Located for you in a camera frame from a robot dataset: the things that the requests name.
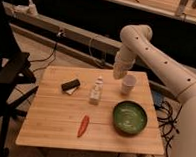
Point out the wooden table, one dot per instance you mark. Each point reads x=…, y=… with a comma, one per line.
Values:
x=55, y=116

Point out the red chili pepper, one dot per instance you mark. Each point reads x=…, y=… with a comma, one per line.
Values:
x=83, y=126

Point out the black and white eraser block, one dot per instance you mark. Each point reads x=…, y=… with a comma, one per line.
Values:
x=70, y=87

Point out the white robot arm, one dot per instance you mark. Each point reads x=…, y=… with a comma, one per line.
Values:
x=180, y=81

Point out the white power adapter on rail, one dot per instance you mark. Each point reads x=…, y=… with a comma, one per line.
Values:
x=30, y=8

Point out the green bowl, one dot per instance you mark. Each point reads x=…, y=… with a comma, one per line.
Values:
x=129, y=117

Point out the blue box on floor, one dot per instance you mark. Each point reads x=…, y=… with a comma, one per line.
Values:
x=157, y=98

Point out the metal rail beam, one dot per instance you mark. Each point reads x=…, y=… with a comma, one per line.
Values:
x=77, y=34

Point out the white glue bottle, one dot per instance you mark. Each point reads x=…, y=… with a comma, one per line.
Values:
x=96, y=91

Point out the black office chair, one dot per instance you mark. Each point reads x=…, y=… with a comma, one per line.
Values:
x=14, y=70

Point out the white paper cup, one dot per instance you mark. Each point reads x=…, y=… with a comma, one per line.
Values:
x=127, y=84

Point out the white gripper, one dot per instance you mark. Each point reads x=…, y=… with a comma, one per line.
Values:
x=120, y=67

